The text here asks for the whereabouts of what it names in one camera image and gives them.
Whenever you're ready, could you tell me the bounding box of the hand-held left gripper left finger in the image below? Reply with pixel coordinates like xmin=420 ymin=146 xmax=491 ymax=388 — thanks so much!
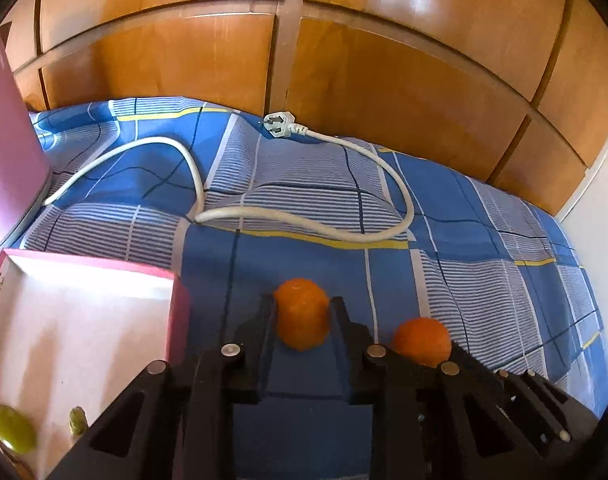
xmin=49 ymin=294 xmax=277 ymax=480

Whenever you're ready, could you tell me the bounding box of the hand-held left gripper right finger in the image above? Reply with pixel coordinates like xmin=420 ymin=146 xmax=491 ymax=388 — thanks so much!
xmin=330 ymin=296 xmax=549 ymax=480

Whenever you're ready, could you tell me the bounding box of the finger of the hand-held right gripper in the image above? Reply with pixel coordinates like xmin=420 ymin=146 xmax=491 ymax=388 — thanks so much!
xmin=451 ymin=344 xmax=569 ymax=431

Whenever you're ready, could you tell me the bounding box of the small orange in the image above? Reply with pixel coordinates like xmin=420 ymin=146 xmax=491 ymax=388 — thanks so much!
xmin=275 ymin=278 xmax=332 ymax=351
xmin=391 ymin=317 xmax=453 ymax=367

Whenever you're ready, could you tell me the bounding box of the pink rimmed white tray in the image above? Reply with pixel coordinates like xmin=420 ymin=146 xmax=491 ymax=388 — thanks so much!
xmin=0 ymin=249 xmax=191 ymax=480

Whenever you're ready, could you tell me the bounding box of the green round fruit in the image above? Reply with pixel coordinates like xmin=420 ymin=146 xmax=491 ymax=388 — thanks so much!
xmin=0 ymin=404 xmax=37 ymax=453

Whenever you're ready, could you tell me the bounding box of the blue plaid tablecloth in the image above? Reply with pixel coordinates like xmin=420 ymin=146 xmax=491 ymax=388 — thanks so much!
xmin=21 ymin=96 xmax=608 ymax=480

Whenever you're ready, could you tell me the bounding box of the small green stem piece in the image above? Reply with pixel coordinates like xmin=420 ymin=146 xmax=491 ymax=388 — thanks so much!
xmin=68 ymin=406 xmax=89 ymax=436

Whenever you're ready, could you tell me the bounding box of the wooden panelled wardrobe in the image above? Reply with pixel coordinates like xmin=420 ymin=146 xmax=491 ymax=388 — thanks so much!
xmin=0 ymin=0 xmax=608 ymax=221

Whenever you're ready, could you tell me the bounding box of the pink electric kettle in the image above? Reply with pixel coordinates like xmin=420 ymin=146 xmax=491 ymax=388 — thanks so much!
xmin=0 ymin=25 xmax=52 ymax=259

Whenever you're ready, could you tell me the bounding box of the white power cable with plug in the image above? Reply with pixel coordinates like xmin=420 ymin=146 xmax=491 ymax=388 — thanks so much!
xmin=44 ymin=112 xmax=415 ymax=244

